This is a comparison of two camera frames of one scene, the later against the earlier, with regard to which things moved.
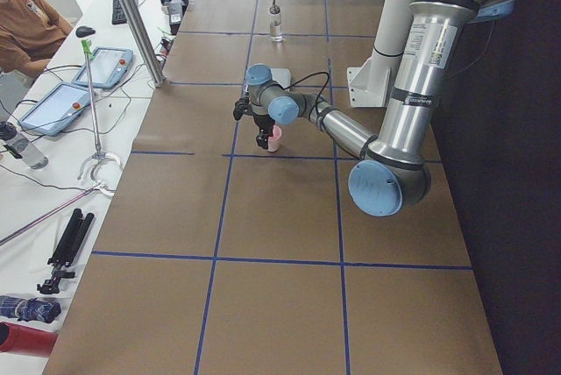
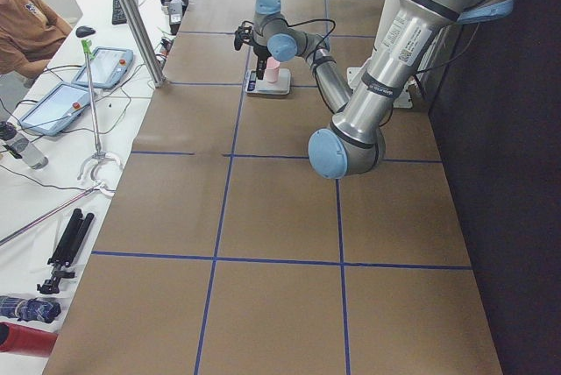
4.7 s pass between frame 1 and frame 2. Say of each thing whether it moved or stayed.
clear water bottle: stayed
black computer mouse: stayed
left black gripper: moved
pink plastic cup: moved
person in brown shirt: stayed
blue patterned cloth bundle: stayed
